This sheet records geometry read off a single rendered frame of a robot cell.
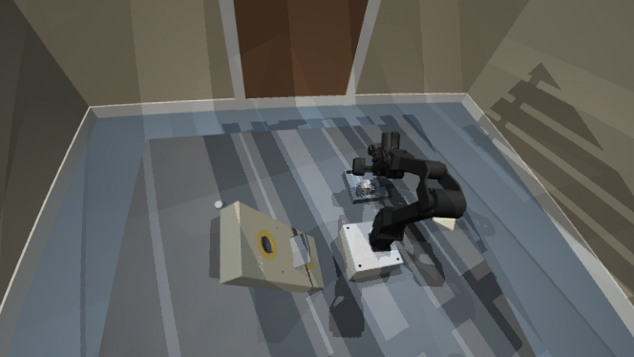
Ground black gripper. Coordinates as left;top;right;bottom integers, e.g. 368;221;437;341
352;157;404;179

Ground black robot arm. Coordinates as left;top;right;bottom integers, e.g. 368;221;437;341
368;131;467;252

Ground white cylinder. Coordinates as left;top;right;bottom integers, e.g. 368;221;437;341
360;179;371;194

